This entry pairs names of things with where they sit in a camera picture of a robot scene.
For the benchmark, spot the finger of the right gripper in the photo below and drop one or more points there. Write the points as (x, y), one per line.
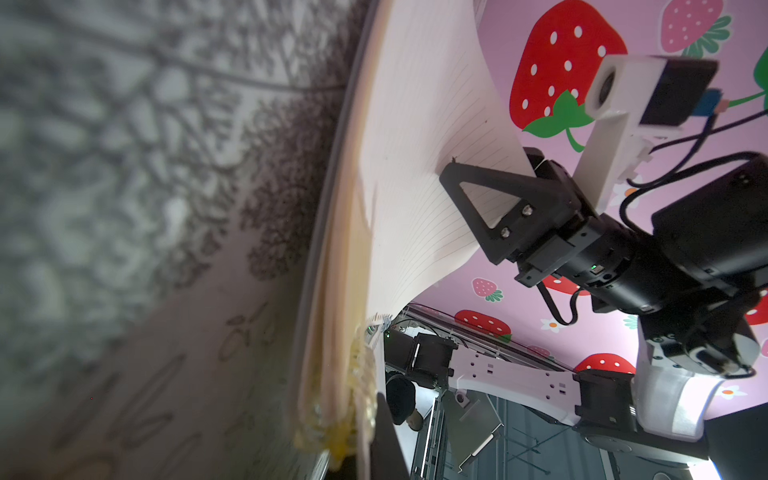
(509, 213)

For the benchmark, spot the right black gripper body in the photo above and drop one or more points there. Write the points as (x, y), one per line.
(591, 250)

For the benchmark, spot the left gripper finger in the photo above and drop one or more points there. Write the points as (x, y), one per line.
(381, 444)

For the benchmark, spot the white spiral notebook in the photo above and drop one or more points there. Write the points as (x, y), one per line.
(420, 96)

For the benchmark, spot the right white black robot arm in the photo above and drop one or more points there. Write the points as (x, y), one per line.
(690, 284)

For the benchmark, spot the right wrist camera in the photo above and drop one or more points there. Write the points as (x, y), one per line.
(633, 100)

